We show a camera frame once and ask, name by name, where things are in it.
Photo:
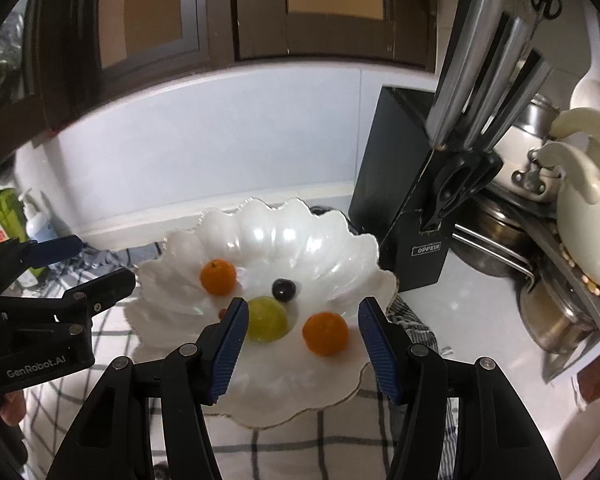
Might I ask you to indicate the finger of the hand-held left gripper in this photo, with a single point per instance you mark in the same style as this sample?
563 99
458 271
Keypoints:
107 285
55 250

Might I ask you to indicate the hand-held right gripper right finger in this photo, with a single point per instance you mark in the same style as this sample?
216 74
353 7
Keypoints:
380 350

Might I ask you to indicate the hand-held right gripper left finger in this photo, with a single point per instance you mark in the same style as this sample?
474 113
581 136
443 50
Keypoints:
230 350

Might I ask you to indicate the round green fruit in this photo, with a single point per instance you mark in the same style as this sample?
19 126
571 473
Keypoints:
269 320

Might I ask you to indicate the small orange tangerine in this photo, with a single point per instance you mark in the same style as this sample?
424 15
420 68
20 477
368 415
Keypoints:
219 276
325 332

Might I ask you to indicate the dark purple grape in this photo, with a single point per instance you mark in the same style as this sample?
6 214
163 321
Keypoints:
284 290

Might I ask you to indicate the white scalloped bowl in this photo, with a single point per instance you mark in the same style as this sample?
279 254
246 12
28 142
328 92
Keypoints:
290 250

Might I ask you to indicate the person's left hand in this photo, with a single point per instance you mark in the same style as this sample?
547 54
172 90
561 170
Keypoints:
13 408

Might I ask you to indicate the blue white pump bottle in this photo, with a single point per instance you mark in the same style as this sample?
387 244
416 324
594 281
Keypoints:
39 225

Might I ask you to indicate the green dish soap bottle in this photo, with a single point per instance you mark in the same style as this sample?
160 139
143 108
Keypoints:
2 215

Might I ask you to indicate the black white checkered cloth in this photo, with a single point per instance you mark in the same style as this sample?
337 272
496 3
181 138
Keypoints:
290 450

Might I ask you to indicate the steel cooking pot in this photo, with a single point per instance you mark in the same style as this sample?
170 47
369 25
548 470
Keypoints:
495 240
555 315

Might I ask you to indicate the black knife block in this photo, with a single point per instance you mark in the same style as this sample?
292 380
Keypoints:
395 175

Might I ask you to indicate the stainless steel pots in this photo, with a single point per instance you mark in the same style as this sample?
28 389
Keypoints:
575 285

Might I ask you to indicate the cream ceramic pot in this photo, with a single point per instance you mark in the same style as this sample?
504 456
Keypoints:
587 220

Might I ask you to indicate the white pot with steel lid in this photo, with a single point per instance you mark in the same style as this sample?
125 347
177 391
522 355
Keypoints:
522 145

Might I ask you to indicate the white rice spoon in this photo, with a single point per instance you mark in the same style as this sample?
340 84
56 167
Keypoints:
592 90

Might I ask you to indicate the black hanging scissors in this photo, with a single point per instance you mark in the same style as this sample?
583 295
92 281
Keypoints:
547 2

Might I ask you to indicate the brown wooden window frame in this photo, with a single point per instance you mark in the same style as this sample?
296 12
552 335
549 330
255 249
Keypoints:
220 15

